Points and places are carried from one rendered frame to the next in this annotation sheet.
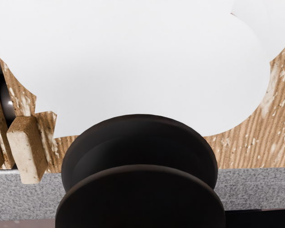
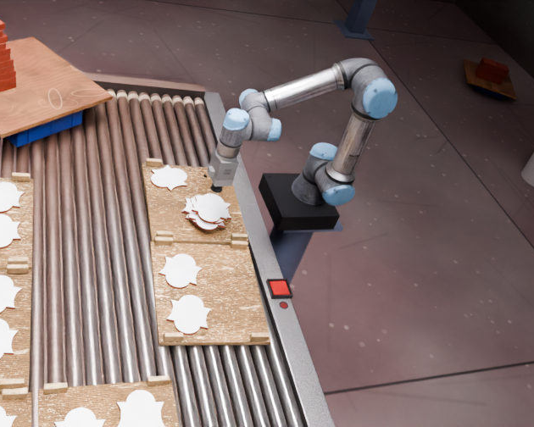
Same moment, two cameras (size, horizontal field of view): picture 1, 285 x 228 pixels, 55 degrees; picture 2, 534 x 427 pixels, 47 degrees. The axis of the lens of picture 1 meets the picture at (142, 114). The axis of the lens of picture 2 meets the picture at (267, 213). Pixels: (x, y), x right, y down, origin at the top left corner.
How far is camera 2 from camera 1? 211 cm
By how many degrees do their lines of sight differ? 43
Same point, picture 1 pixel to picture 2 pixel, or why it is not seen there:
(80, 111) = (220, 214)
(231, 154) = (234, 204)
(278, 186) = (245, 196)
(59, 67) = (213, 215)
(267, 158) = (233, 197)
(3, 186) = (259, 256)
